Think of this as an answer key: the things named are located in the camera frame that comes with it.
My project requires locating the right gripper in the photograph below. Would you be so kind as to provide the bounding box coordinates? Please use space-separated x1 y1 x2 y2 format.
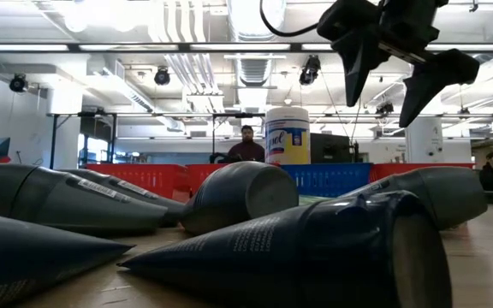
317 0 481 128

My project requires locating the dark grey toiletry tube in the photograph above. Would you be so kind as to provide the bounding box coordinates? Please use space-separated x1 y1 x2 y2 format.
0 210 136 308
343 166 489 231
181 161 300 236
117 191 453 308

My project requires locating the dark grey tube white label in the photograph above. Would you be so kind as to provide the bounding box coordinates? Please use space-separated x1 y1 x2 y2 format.
0 163 169 235
57 168 187 228

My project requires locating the black ceiling spotlight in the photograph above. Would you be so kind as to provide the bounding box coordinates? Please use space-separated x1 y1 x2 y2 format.
153 66 172 86
374 100 395 117
298 54 323 86
9 73 28 94

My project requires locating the black box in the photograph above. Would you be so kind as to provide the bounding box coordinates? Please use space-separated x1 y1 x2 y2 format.
310 133 353 165

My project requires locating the blue plastic basket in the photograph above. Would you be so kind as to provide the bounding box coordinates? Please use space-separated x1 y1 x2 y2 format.
280 163 374 198

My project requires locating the white yellow wipes canister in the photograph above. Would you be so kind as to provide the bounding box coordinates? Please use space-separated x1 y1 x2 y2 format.
264 106 312 166

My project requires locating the overhead LED light bar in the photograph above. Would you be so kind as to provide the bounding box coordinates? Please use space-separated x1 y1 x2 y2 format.
0 41 493 54

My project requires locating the thin hanging black cable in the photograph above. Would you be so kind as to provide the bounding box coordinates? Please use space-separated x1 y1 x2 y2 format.
350 105 362 145

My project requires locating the silver ventilation duct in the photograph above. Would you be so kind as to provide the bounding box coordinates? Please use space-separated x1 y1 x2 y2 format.
227 0 288 112

